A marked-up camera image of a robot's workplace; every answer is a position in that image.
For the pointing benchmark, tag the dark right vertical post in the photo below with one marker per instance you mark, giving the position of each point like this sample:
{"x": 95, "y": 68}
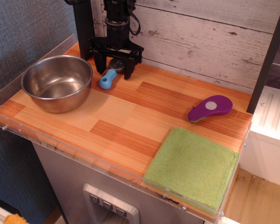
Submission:
{"x": 263, "y": 75}

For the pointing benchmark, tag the stainless steel bowl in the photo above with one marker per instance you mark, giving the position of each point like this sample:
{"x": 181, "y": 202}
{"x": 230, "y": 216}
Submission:
{"x": 58, "y": 84}

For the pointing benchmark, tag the dark vertical post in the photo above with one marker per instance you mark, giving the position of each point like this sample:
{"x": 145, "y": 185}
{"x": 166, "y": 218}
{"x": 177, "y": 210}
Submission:
{"x": 84, "y": 26}
{"x": 263, "y": 75}

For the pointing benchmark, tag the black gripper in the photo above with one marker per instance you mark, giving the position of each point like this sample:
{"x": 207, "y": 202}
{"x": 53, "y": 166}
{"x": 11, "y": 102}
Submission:
{"x": 117, "y": 44}

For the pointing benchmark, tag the blue handled grey spoon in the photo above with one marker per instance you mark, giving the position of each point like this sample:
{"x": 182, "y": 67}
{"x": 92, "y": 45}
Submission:
{"x": 116, "y": 65}

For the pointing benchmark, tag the dark left vertical post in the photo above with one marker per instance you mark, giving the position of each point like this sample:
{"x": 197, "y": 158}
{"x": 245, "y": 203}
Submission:
{"x": 84, "y": 26}

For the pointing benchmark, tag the green cloth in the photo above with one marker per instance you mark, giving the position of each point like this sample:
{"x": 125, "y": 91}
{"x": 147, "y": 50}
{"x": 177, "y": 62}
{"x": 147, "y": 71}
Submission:
{"x": 194, "y": 169}

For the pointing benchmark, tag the silver dispenser button panel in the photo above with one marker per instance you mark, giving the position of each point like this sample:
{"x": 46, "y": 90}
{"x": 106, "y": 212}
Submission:
{"x": 105, "y": 208}

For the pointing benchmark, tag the purple toy eggplant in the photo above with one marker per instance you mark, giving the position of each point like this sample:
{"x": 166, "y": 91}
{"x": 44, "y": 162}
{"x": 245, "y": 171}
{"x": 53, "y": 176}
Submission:
{"x": 212, "y": 106}

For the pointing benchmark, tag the clear acrylic guard rail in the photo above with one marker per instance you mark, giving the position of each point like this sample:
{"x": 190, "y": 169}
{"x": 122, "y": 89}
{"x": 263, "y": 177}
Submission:
{"x": 111, "y": 170}

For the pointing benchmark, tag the yellow object bottom left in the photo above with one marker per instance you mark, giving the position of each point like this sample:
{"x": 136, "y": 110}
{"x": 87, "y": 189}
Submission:
{"x": 14, "y": 219}

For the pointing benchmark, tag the grey toy fridge cabinet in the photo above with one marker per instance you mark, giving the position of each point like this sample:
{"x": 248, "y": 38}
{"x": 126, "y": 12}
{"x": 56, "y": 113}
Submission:
{"x": 67, "y": 178}

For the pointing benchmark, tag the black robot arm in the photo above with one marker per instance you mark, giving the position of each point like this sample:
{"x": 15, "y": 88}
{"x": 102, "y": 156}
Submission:
{"x": 119, "y": 11}

